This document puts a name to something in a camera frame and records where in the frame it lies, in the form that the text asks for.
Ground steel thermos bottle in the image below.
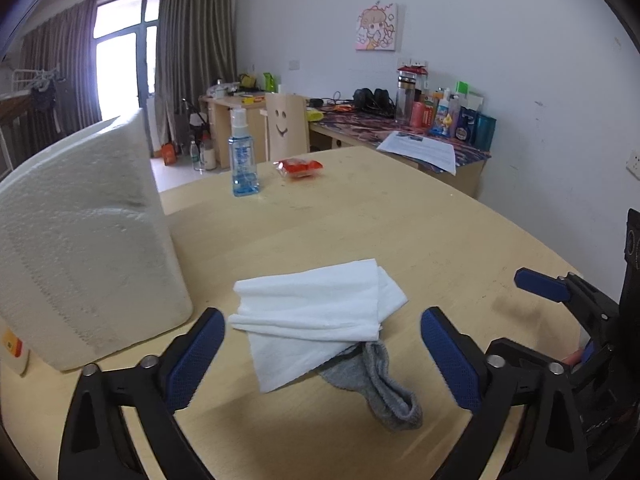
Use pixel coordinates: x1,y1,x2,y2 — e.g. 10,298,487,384
395,70,416,124

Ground blue spray bottle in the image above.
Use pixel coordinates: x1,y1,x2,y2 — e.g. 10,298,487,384
228,107,259,197

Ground red trigger spray bottle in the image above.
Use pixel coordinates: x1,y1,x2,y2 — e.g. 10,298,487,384
1,327,29,376

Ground grey sock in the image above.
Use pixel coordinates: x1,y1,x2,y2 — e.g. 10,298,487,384
317,341,423,431

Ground right brown curtain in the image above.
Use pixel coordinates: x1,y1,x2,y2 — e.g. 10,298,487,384
155,0,236,144

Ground left brown curtain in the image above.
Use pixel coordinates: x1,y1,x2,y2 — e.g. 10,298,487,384
21,0,102,134

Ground glass balcony door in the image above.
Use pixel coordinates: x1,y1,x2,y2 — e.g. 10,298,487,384
93,0,160,119

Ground patterned desk mat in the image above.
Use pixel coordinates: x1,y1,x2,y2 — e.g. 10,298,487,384
309,106,491,176

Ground brown curtain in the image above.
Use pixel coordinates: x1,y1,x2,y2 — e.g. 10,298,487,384
21,0,102,134
155,0,236,144

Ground white towel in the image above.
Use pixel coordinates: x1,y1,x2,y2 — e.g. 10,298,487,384
228,259,408,393

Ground anime girl wall picture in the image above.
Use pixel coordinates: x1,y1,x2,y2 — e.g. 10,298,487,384
356,2,397,51

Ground black headphones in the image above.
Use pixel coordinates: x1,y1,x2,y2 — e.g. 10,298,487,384
352,88,395,118

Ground metal bunk bed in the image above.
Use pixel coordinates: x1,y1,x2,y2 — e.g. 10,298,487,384
1,65,64,176

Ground wooden smiley chair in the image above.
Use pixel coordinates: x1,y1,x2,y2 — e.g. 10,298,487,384
266,93,310,162

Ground red snack packet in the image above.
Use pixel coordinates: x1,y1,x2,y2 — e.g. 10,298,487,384
273,157,323,179

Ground wooden desk with drawers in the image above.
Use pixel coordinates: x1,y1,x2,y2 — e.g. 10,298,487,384
198,94,267,169

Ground white styrofoam box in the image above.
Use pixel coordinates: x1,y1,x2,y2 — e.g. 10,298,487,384
1,110,193,372

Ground teal box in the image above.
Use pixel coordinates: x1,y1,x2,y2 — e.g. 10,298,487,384
473,114,497,152

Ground white printed paper sheet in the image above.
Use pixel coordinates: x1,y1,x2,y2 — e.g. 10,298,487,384
378,131,457,176

